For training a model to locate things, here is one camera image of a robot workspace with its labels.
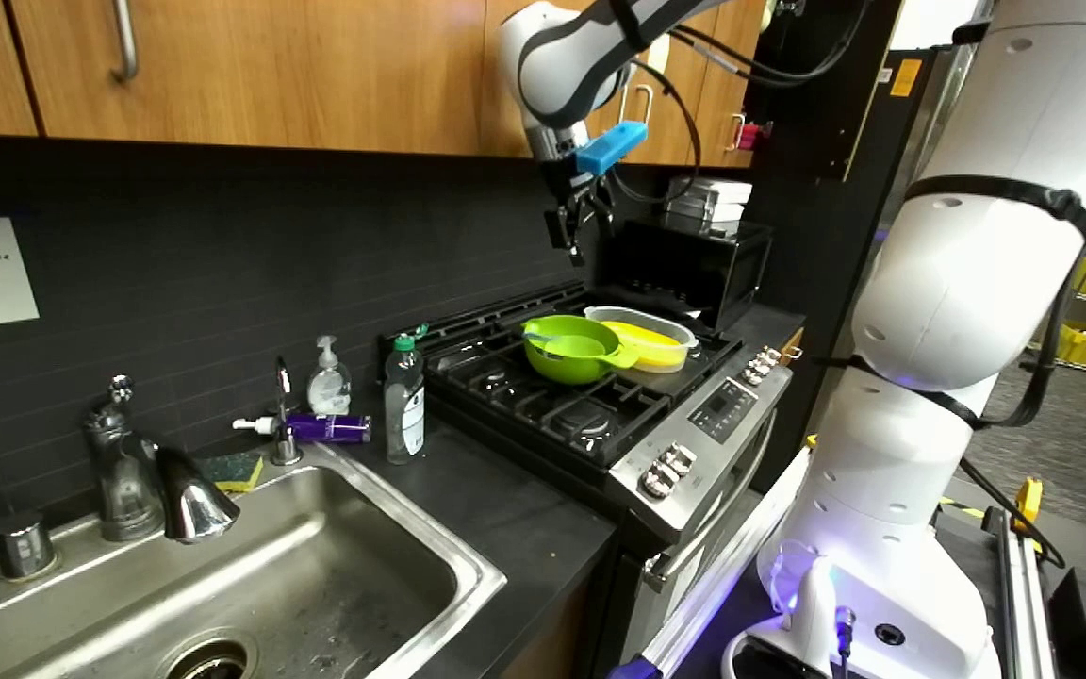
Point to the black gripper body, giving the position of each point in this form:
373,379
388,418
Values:
573,189

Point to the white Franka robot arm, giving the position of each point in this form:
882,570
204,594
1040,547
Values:
960,305

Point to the black countertop rack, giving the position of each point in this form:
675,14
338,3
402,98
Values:
680,269

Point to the white cabinet door sticker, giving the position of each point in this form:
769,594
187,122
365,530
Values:
657,56

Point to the silver stove knob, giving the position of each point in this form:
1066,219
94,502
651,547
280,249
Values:
769,355
652,484
757,372
675,460

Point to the stainless gas stove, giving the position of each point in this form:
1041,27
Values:
724,410

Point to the dish soap bottle green cap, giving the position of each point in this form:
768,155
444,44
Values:
402,405

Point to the black tall appliance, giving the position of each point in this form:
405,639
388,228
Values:
818,189

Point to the clear hand soap pump bottle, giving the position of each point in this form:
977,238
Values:
327,379

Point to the purple dish brush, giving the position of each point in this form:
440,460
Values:
328,427

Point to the upright dish wand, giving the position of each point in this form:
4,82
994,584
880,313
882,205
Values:
280,398

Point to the wooden base cabinet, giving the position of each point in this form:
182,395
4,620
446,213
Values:
557,644

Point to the green yellow sponge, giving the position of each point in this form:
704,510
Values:
239,477

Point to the stainless steel sink basin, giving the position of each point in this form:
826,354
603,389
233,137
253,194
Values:
318,589

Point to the chrome sink faucet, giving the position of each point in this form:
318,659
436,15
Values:
122,471

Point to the chrome round counter cap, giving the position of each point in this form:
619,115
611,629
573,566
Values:
25,543

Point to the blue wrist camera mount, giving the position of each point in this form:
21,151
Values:
610,146

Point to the yellow rail clamp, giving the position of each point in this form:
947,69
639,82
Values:
1026,498

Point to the aluminium frame rail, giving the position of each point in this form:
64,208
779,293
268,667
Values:
1026,606

